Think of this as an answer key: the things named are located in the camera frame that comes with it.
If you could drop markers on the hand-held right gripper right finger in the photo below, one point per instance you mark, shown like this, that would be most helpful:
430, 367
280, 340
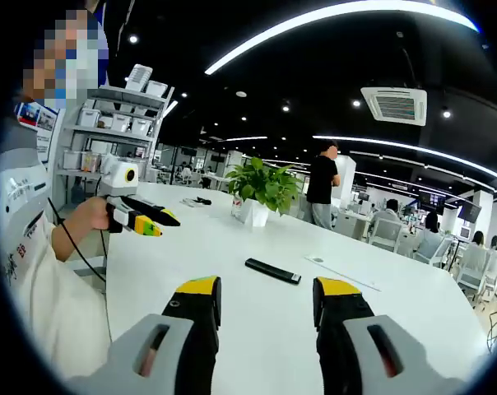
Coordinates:
355, 349

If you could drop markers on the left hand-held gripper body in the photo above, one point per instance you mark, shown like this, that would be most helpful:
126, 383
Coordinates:
117, 179

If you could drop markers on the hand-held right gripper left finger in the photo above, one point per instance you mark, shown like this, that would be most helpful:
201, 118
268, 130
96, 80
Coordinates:
166, 349

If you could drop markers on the black remote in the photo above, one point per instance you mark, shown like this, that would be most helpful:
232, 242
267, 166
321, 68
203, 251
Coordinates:
273, 271

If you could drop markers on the person's left hand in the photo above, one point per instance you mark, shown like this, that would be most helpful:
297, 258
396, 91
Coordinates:
90, 214

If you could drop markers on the grey metal storage shelf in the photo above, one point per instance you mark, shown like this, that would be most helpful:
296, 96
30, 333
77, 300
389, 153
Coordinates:
108, 131

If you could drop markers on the small black object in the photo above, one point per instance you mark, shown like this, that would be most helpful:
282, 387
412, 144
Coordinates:
204, 201

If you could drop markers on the group of white storage bins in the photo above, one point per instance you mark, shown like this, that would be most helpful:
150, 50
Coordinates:
121, 122

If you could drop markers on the white table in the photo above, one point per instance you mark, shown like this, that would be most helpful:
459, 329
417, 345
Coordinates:
215, 247

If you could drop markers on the clear water bottle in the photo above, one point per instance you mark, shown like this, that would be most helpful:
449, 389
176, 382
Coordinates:
236, 207

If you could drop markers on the white body-worn device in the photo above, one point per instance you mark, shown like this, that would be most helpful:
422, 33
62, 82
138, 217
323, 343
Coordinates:
22, 185

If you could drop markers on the white plant pot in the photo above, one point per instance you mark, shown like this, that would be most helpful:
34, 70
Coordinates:
254, 214

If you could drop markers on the white office chair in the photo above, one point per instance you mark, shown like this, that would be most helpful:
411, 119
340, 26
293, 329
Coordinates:
386, 236
475, 267

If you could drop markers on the green leafy plant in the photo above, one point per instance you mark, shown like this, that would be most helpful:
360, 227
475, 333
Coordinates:
265, 185

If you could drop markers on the person in white shirt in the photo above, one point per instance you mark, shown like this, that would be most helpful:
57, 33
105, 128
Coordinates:
55, 308

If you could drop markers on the small white monitor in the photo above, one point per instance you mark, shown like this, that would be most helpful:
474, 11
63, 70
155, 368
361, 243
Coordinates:
465, 232

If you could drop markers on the curved ceiling light strip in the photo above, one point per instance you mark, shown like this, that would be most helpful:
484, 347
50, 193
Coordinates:
240, 49
355, 140

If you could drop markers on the black angled monitor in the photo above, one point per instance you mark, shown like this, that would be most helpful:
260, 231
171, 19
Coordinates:
470, 210

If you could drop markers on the ceiling air conditioner vent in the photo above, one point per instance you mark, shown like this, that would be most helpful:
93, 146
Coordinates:
392, 105

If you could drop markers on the blue white wall display board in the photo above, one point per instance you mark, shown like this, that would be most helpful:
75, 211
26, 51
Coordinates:
36, 117

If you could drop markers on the dark wall screen array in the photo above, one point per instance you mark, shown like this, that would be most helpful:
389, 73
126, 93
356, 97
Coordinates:
433, 203

